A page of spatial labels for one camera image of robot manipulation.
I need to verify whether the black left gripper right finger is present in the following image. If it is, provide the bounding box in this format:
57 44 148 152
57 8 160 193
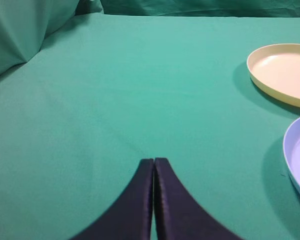
154 157 240 240

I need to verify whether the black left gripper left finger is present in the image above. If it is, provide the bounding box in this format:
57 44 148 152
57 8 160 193
72 158 154 240

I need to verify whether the blue plastic plate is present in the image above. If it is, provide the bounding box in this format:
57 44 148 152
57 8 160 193
282 117 300 194

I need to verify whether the yellow plastic plate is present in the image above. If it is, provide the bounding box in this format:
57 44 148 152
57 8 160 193
246 43 300 108

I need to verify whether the green tablecloth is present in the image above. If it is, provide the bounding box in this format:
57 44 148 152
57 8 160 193
0 13 300 240

